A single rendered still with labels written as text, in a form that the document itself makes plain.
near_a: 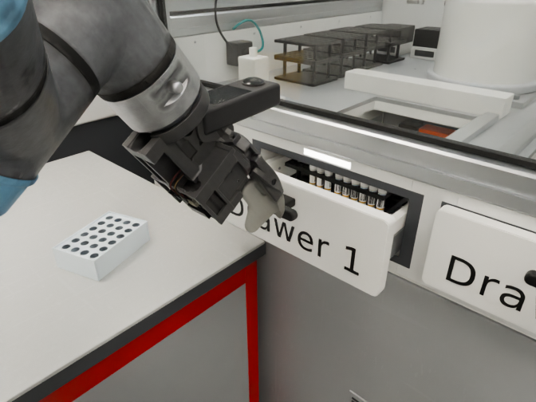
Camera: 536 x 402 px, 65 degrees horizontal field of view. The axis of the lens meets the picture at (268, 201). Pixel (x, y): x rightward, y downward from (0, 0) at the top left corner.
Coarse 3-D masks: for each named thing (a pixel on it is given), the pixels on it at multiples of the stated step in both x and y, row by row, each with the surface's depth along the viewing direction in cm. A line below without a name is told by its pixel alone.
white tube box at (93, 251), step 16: (96, 224) 71; (112, 224) 72; (128, 224) 71; (144, 224) 71; (64, 240) 67; (80, 240) 67; (96, 240) 67; (112, 240) 67; (128, 240) 68; (144, 240) 72; (64, 256) 65; (80, 256) 63; (96, 256) 65; (112, 256) 66; (128, 256) 69; (80, 272) 65; (96, 272) 63
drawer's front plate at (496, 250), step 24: (456, 216) 48; (480, 216) 48; (432, 240) 51; (456, 240) 49; (480, 240) 47; (504, 240) 45; (528, 240) 44; (432, 264) 53; (456, 264) 50; (480, 264) 48; (504, 264) 46; (528, 264) 45; (456, 288) 52; (480, 288) 49; (504, 288) 47; (528, 288) 46; (504, 312) 48; (528, 312) 47
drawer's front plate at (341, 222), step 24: (288, 192) 56; (312, 192) 53; (240, 216) 65; (312, 216) 54; (336, 216) 52; (360, 216) 49; (384, 216) 48; (336, 240) 53; (360, 240) 50; (384, 240) 48; (312, 264) 58; (336, 264) 55; (360, 264) 52; (384, 264) 50; (360, 288) 53
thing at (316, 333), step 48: (288, 288) 77; (336, 288) 68; (384, 288) 62; (288, 336) 83; (336, 336) 73; (384, 336) 65; (432, 336) 59; (480, 336) 54; (528, 336) 50; (288, 384) 89; (336, 384) 78; (384, 384) 69; (432, 384) 62; (480, 384) 56; (528, 384) 52
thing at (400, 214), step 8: (272, 160) 70; (280, 160) 71; (288, 160) 73; (280, 168) 72; (288, 168) 74; (408, 200) 70; (400, 208) 56; (400, 216) 54; (400, 224) 55; (400, 232) 55; (400, 240) 56; (392, 248) 55; (392, 256) 57
